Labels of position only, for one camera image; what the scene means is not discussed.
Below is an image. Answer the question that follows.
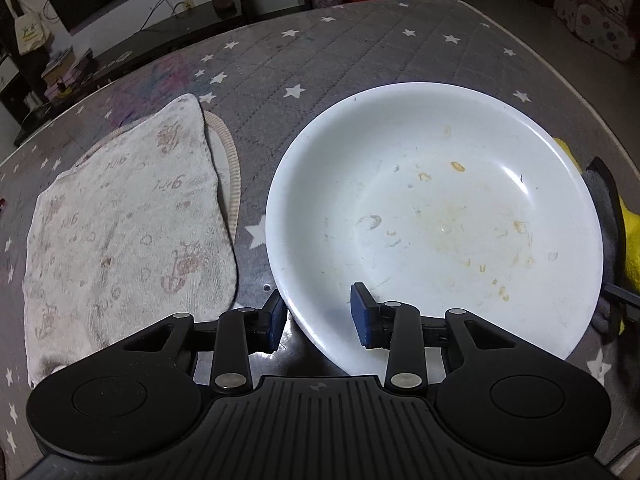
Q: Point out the white printed towel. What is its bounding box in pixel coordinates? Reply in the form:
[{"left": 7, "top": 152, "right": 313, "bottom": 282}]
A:
[{"left": 24, "top": 92, "right": 240, "bottom": 388}]

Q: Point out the woven rope trivet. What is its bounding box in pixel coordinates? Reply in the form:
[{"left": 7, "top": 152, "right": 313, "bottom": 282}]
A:
[{"left": 75, "top": 112, "right": 243, "bottom": 236}]

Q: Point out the dark television stand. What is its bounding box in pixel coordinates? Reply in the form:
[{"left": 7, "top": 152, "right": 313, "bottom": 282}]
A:
[{"left": 12, "top": 5, "right": 251, "bottom": 146}]

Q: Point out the grey star-print table cover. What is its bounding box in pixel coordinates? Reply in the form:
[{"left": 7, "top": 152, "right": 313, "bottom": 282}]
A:
[{"left": 0, "top": 0, "right": 640, "bottom": 461}]

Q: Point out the canvas tote bag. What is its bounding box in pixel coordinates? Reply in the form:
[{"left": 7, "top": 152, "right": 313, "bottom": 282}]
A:
[{"left": 0, "top": 0, "right": 51, "bottom": 57}]

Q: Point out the polka dot play tent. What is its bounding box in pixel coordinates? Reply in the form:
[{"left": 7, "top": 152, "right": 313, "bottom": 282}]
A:
[{"left": 552, "top": 0, "right": 636, "bottom": 63}]

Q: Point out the yellow cloth with black edge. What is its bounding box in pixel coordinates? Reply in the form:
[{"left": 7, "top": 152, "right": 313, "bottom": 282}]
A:
[{"left": 552, "top": 137, "right": 640, "bottom": 338}]

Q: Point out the white bowl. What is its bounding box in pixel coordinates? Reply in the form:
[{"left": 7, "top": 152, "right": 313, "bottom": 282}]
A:
[{"left": 265, "top": 81, "right": 606, "bottom": 378}]

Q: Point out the stack of pink boxes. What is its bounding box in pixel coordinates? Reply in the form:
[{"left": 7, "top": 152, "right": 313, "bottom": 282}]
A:
[{"left": 41, "top": 47, "right": 96, "bottom": 98}]

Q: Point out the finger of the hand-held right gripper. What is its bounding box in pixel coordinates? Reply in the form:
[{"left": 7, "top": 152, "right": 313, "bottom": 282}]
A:
[{"left": 602, "top": 282, "right": 640, "bottom": 307}]

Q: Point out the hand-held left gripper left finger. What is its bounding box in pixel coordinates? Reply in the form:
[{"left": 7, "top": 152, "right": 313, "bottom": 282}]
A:
[{"left": 122, "top": 290, "right": 288, "bottom": 393}]

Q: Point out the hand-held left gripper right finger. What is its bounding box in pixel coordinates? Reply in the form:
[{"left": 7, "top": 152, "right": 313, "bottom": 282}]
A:
[{"left": 350, "top": 282, "right": 518, "bottom": 391}]

